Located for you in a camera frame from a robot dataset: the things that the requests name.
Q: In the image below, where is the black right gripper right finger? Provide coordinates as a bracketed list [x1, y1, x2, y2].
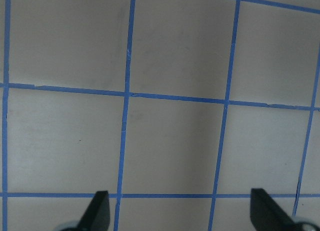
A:
[250, 188, 300, 231]

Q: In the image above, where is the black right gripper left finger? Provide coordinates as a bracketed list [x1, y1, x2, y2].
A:
[75, 190, 111, 231]

